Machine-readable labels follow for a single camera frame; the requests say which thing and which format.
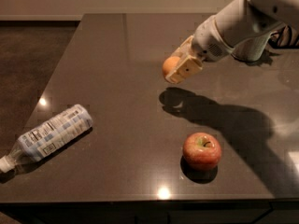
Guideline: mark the orange fruit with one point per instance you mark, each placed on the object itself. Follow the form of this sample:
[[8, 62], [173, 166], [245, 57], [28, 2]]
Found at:
[[169, 64]]

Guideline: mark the red apple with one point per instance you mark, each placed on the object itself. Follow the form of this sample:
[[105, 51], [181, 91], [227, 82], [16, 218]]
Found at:
[[201, 151]]

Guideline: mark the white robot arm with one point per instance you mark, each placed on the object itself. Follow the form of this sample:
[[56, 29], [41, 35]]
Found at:
[[245, 19]]

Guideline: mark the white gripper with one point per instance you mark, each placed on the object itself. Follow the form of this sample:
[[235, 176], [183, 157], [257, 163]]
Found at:
[[207, 43]]

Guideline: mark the plastic water bottle with label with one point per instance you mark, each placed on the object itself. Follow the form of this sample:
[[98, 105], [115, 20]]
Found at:
[[38, 143]]

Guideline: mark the metal cup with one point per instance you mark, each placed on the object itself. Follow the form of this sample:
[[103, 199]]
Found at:
[[252, 49]]

